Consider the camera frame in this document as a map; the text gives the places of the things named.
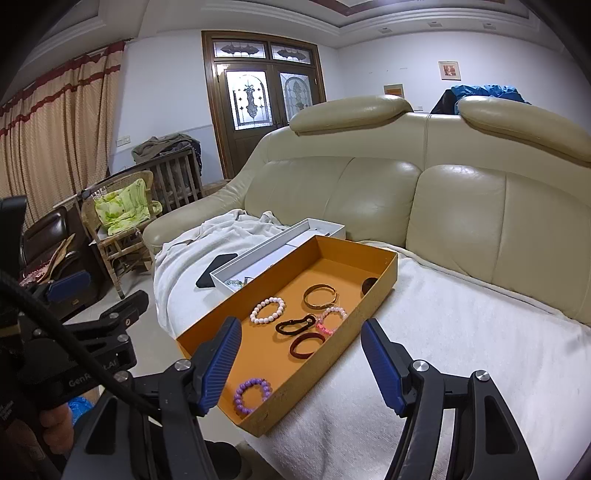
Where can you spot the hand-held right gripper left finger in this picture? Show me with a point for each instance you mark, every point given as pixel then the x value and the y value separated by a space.
pixel 221 364

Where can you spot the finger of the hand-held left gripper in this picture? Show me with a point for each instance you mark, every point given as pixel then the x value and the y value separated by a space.
pixel 124 314
pixel 69 284

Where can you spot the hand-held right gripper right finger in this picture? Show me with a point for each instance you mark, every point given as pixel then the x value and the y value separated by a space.
pixel 381 364

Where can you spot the dark red bangle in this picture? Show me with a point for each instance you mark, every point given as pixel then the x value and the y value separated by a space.
pixel 295 353

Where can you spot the orange cardboard box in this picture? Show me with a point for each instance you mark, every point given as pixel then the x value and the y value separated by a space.
pixel 332 263

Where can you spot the person's left hand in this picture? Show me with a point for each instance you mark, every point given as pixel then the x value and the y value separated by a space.
pixel 55 429

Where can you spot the brown cardboard piece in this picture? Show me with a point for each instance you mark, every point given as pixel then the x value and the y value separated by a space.
pixel 60 256

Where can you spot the blue plastic bag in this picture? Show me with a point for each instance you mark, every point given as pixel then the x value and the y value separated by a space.
pixel 81 408

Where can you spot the brown leather armchair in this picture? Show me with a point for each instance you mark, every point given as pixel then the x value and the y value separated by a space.
pixel 46 230

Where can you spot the white fluffy towel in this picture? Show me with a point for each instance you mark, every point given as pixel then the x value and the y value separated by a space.
pixel 461 346

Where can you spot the green patterned cushion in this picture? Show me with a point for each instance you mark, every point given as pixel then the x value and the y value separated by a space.
pixel 120 207

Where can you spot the black phone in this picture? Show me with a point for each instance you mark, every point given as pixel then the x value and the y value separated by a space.
pixel 214 272

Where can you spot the gold bangle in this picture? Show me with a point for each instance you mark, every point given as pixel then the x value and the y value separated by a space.
pixel 306 300

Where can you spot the white cardboard box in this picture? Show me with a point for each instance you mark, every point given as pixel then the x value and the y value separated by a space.
pixel 249 263

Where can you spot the wicker chair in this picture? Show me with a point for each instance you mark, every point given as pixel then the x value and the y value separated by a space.
pixel 136 177

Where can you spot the beige and red curtain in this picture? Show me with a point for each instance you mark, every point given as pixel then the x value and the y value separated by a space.
pixel 55 138

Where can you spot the wooden crib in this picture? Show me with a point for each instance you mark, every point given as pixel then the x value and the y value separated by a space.
pixel 175 175

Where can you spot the pile of grey clothes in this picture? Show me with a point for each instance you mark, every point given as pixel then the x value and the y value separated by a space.
pixel 161 145

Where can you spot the cream leather sofa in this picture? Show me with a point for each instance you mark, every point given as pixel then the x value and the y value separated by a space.
pixel 369 198

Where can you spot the wooden stained glass door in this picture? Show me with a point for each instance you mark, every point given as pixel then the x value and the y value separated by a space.
pixel 249 101

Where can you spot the black bag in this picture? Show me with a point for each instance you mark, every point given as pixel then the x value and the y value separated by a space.
pixel 443 104

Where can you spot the blue jacket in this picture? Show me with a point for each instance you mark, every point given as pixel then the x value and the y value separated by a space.
pixel 485 90

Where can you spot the white wall socket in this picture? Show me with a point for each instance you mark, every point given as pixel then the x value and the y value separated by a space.
pixel 123 140

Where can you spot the framed wall picture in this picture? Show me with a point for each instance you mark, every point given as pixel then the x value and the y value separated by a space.
pixel 449 70

